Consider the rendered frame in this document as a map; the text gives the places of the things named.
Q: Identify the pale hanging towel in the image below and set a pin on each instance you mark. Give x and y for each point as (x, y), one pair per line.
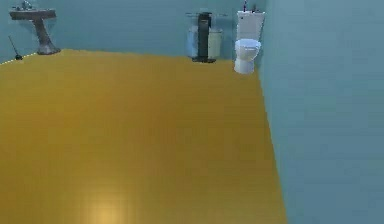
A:
(215, 42)

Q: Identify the black towel stand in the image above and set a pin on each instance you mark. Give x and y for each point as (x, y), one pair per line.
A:
(204, 36)

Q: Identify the white toilet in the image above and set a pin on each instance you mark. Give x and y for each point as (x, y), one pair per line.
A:
(247, 50)

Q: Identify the striped bottle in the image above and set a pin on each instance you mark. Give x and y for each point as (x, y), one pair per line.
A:
(245, 5)

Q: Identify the black toilet plunger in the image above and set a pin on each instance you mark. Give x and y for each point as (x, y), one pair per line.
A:
(16, 53)

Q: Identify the grey sink faucet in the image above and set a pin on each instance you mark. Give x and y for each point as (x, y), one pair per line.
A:
(25, 5)

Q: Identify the grey pedestal sink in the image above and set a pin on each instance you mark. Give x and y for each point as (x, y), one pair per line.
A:
(42, 33)

